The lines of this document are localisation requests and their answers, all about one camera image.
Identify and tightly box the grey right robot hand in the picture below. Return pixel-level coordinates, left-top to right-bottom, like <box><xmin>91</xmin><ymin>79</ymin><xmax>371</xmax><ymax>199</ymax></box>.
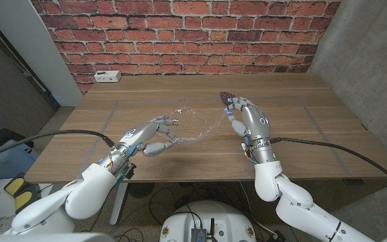
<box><xmin>225</xmin><ymin>96</ymin><xmax>271</xmax><ymax>143</ymax></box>

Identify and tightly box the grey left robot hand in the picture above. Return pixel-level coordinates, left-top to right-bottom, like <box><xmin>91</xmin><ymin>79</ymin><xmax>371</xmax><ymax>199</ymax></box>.
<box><xmin>122</xmin><ymin>115</ymin><xmax>180</xmax><ymax>158</ymax></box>

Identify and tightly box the clear plastic wrap sheet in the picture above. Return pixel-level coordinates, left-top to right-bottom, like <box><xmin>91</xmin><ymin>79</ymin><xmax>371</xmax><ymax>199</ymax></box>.
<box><xmin>166</xmin><ymin>106</ymin><xmax>230</xmax><ymax>144</ymax></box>

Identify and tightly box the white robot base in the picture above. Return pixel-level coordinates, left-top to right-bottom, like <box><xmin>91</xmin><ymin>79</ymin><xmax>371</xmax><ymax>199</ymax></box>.
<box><xmin>159</xmin><ymin>200</ymin><xmax>257</xmax><ymax>242</ymax></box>

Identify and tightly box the black round floor grille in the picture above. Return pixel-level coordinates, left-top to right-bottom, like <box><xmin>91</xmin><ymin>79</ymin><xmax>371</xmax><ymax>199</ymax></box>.
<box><xmin>128</xmin><ymin>182</ymin><xmax>156</xmax><ymax>199</ymax></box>

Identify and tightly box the white power outlet box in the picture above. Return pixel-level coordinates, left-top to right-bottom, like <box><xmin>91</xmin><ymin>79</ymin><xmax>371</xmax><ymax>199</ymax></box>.
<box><xmin>93</xmin><ymin>70</ymin><xmax>122</xmax><ymax>83</ymax></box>

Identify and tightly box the white table leg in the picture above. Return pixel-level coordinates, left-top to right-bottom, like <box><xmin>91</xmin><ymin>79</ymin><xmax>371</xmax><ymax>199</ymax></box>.
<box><xmin>109</xmin><ymin>182</ymin><xmax>129</xmax><ymax>226</ymax></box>

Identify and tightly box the red brick printed backdrop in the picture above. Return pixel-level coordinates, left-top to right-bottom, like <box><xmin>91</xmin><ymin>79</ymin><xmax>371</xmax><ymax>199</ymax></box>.
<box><xmin>30</xmin><ymin>0</ymin><xmax>342</xmax><ymax>94</ymax></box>

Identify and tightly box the yellow and black foot pedal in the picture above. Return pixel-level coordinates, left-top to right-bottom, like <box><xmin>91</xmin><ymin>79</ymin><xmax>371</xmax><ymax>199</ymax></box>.
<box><xmin>3</xmin><ymin>172</ymin><xmax>42</xmax><ymax>214</ymax></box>

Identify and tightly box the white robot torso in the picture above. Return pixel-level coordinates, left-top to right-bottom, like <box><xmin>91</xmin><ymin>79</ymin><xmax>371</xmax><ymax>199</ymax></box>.
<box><xmin>0</xmin><ymin>232</ymin><xmax>387</xmax><ymax>242</ymax></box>

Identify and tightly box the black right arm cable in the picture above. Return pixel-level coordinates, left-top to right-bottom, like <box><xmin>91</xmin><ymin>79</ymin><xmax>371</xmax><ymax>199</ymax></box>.
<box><xmin>269</xmin><ymin>136</ymin><xmax>387</xmax><ymax>192</ymax></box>

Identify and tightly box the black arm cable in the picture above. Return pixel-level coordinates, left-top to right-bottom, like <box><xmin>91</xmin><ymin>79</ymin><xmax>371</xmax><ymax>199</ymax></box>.
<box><xmin>0</xmin><ymin>129</ymin><xmax>117</xmax><ymax>163</ymax></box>
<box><xmin>269</xmin><ymin>136</ymin><xmax>387</xmax><ymax>192</ymax></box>

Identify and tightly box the black floor cable loop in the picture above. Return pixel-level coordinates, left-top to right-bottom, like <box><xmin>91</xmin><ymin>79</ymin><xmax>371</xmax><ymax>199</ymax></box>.
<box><xmin>148</xmin><ymin>187</ymin><xmax>194</xmax><ymax>230</ymax></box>

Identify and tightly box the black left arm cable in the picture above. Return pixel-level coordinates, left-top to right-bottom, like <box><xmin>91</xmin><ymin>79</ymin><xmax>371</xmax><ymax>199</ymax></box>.
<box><xmin>0</xmin><ymin>129</ymin><xmax>117</xmax><ymax>163</ymax></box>

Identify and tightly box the white floor cable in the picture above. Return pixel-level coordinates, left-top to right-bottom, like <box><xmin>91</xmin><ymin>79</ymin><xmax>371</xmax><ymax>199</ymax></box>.
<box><xmin>239</xmin><ymin>181</ymin><xmax>278</xmax><ymax>238</ymax></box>

